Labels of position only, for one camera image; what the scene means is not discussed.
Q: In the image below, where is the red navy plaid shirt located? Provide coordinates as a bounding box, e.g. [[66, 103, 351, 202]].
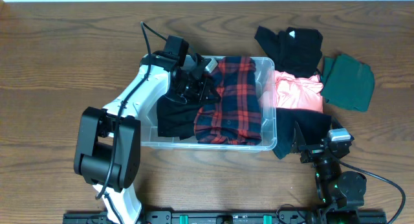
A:
[[194, 56, 262, 146]]

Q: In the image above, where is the dark green garment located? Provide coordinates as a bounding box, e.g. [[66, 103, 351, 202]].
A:
[[321, 54, 375, 112]]

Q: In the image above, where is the salmon pink garment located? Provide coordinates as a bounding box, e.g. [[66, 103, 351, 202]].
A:
[[271, 71, 323, 113]]

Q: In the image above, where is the clear plastic storage bin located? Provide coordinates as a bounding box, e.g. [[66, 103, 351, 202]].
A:
[[134, 57, 278, 152]]

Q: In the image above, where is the black garment with white tag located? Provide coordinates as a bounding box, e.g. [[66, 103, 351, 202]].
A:
[[254, 26, 323, 78]]

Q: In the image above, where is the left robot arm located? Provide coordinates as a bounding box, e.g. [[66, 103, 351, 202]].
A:
[[74, 36, 221, 223]]

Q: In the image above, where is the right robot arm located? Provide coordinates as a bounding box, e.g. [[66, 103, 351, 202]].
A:
[[292, 121, 367, 223]]

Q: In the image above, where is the black mounting rail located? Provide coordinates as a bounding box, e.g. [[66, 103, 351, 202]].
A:
[[63, 210, 387, 224]]

